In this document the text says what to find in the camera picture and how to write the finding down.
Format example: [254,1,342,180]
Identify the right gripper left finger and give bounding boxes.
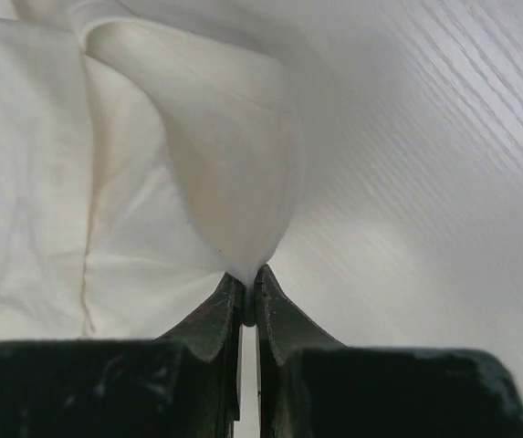
[0,276,244,437]

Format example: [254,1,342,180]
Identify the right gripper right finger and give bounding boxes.
[254,266,523,438]

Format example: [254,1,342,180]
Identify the white floral print t-shirt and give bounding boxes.
[0,1,303,340]

